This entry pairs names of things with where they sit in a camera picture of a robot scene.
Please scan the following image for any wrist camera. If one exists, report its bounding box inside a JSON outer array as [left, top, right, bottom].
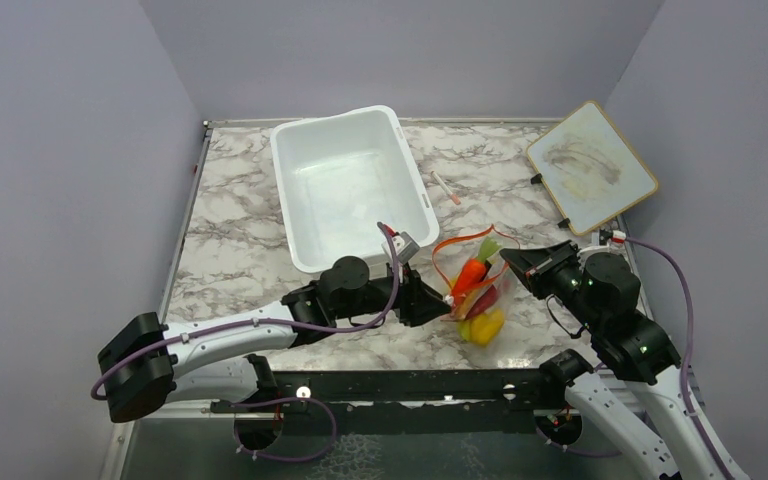
[[382, 231, 420, 265], [589, 228, 626, 254]]

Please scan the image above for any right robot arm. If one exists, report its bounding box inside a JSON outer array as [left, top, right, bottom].
[[500, 241, 748, 479]]

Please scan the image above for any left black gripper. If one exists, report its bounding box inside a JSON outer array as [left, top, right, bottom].
[[334, 259, 451, 328]]

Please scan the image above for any white marker pink cap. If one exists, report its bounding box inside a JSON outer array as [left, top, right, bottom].
[[430, 171, 461, 205]]

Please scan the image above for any clear zip bag orange zipper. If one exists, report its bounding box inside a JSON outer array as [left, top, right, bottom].
[[431, 226, 520, 347]]

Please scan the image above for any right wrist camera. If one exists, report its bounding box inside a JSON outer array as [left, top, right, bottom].
[[589, 228, 626, 254]]

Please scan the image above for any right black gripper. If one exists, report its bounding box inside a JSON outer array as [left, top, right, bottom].
[[501, 239, 605, 332]]

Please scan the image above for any white plastic bin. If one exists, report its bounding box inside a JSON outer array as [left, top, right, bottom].
[[270, 105, 440, 274]]

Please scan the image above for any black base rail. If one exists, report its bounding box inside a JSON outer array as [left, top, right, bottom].
[[209, 368, 566, 435]]

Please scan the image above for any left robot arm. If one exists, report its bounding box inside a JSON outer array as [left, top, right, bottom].
[[90, 256, 450, 423]]

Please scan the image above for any small whiteboard wooden frame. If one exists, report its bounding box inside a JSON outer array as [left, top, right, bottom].
[[525, 101, 659, 236]]

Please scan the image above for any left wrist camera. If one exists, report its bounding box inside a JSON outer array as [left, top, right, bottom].
[[382, 231, 420, 265]]

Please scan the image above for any red chili pepper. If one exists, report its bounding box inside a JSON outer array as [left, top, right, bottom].
[[465, 286, 499, 320]]

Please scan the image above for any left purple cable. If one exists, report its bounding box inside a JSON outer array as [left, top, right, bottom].
[[90, 221, 404, 463]]

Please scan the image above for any orange carrot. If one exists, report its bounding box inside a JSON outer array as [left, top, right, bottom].
[[450, 238, 500, 299]]

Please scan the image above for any large yellow banana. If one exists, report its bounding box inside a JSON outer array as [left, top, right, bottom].
[[457, 319, 472, 342]]

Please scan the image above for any yellow bell pepper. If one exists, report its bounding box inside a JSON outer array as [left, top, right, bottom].
[[469, 309, 505, 346]]

